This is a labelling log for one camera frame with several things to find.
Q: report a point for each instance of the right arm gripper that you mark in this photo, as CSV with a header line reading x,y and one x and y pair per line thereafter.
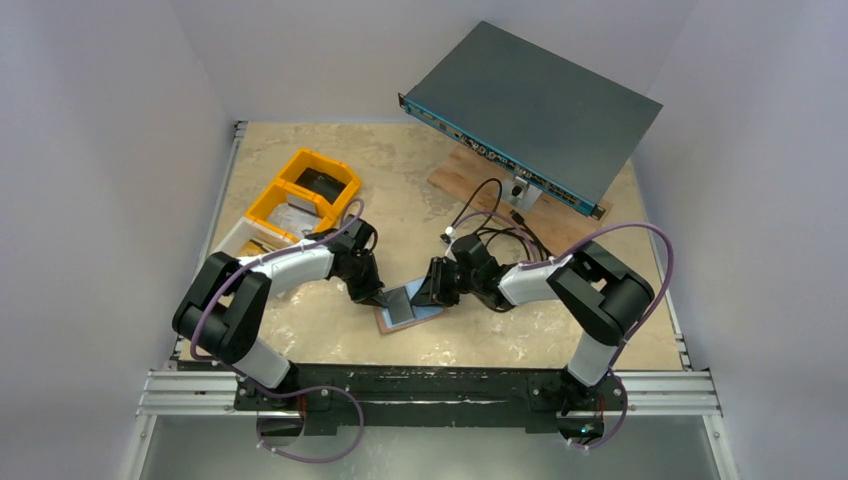
x,y
438,282

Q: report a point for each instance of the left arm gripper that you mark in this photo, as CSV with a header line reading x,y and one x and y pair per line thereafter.
x,y
370,292

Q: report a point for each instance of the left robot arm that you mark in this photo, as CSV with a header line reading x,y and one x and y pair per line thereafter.
x,y
222,311

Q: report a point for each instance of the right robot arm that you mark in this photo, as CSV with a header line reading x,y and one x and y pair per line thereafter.
x,y
605,296

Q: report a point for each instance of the grey credit cards in bin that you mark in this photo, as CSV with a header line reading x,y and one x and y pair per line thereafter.
x,y
295,216

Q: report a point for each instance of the yellow bin with cards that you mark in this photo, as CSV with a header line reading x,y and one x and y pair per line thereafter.
x,y
274,194

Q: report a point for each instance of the yellow cards in white bin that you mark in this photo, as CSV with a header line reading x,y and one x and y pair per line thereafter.
x,y
255,247

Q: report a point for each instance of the black item in bin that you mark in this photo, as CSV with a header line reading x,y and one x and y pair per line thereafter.
x,y
321,183

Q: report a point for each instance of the yellow bin with black item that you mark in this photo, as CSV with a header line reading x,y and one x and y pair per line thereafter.
x,y
305,158

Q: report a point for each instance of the wooden board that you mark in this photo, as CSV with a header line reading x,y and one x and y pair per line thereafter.
x,y
554,222

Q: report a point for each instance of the grey socket box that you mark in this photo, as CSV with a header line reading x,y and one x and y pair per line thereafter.
x,y
521,194

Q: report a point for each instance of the white plastic bin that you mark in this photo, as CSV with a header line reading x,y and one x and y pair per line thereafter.
x,y
245,229

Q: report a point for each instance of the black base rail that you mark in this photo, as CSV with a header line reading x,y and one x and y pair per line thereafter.
x,y
350,412

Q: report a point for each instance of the aluminium frame rail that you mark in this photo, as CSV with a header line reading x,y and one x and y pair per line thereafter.
x,y
674,393

